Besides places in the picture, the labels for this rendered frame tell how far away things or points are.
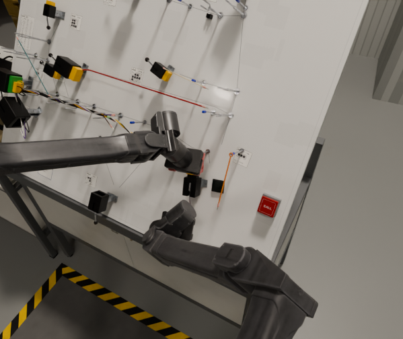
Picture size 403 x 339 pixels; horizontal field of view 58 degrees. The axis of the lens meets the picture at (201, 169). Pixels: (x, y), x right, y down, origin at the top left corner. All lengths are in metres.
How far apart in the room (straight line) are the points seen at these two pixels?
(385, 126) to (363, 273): 1.36
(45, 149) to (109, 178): 0.58
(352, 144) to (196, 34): 2.06
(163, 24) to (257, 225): 0.69
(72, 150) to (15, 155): 0.11
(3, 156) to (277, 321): 0.56
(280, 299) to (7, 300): 2.04
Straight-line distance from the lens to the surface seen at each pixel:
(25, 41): 1.60
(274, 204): 1.07
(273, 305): 0.50
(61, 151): 0.80
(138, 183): 1.28
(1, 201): 2.49
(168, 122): 0.94
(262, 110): 1.08
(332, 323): 2.19
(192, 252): 0.73
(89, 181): 1.41
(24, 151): 0.79
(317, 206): 2.54
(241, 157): 1.11
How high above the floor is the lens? 1.98
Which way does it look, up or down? 49 degrees down
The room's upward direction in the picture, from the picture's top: 1 degrees counter-clockwise
